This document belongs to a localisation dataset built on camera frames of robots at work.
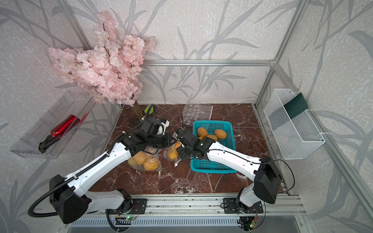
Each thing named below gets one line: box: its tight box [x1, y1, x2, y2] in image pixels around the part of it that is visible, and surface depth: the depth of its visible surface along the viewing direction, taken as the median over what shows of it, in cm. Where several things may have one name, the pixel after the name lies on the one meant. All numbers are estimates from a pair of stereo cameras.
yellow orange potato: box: [168, 146, 179, 160], surface depth 88 cm
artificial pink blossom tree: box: [48, 10, 157, 120], surface depth 70 cm
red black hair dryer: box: [38, 114, 81, 153], surface depth 64 cm
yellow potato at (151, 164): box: [143, 158, 159, 171], surface depth 84 cm
